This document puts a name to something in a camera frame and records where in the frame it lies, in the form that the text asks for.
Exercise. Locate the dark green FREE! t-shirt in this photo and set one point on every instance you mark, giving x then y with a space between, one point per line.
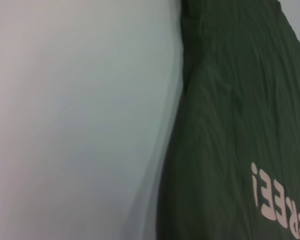
227 112

